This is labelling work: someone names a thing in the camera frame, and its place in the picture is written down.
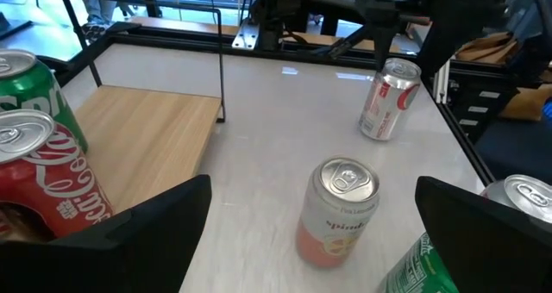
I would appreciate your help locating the silver Diet Coke can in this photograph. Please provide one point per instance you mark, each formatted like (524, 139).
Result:
(384, 107)
(526, 194)

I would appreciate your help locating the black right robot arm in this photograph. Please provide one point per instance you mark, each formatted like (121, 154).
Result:
(276, 4)

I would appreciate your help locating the green Sprite can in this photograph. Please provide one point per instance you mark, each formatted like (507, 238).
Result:
(414, 271)
(34, 90)

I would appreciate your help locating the white pink Spindrift can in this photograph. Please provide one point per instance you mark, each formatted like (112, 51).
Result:
(332, 224)

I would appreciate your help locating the silver aluminium extrusion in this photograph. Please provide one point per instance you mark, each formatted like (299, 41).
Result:
(442, 82)

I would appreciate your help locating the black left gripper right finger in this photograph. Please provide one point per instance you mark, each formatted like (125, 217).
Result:
(496, 254)

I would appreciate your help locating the red Coca-Cola Star Wars can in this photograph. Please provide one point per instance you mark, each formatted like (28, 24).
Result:
(56, 185)

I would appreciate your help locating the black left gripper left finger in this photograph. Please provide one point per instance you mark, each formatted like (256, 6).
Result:
(108, 263)

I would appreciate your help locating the black metal frame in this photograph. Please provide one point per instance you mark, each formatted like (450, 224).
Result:
(185, 26)

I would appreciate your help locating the black drawer unit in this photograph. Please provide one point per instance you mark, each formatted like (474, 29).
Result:
(496, 120)

